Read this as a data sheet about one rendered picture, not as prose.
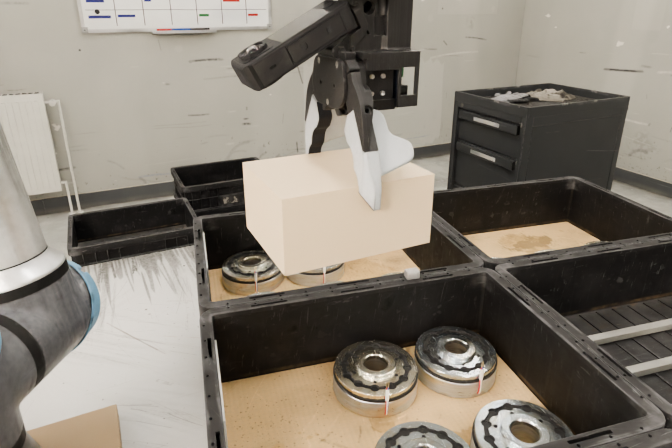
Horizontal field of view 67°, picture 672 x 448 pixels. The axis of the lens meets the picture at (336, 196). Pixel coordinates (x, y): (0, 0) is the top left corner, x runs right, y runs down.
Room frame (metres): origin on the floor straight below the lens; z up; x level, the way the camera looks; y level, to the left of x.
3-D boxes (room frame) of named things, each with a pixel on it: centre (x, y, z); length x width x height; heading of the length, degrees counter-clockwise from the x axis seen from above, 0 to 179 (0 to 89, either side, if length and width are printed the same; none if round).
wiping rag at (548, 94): (2.37, -1.00, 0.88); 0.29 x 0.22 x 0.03; 116
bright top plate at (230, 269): (0.76, 0.14, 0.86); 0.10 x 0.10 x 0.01
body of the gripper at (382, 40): (0.50, -0.03, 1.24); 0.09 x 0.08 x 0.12; 116
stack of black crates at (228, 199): (2.10, 0.50, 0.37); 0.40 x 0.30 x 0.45; 116
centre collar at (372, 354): (0.50, -0.05, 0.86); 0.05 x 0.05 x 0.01
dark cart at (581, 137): (2.28, -0.92, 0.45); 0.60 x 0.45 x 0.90; 116
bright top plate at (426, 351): (0.53, -0.15, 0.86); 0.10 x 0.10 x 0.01
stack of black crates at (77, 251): (1.56, 0.68, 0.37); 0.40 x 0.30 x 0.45; 116
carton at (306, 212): (0.49, 0.00, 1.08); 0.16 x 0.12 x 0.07; 116
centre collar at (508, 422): (0.40, -0.19, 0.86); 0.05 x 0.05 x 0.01
